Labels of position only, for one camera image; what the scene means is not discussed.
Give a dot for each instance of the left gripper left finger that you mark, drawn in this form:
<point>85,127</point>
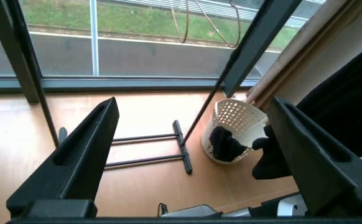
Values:
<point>75,168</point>

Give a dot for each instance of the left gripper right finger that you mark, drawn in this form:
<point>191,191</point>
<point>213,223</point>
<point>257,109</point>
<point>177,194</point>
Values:
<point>330,174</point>

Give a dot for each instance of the black garment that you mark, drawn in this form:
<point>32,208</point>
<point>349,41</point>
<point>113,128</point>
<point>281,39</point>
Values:
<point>349,109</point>
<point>224,146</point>

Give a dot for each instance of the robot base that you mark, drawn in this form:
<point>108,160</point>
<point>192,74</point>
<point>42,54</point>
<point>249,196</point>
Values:
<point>193,212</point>

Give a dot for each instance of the white laundry basket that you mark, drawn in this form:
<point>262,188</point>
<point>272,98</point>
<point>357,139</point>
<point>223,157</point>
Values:
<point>240,118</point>

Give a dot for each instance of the black clothes rack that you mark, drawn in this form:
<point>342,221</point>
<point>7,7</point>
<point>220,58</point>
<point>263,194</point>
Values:
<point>181,146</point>

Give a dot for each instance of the beige curtain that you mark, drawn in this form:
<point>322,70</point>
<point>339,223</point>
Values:
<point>293,56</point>

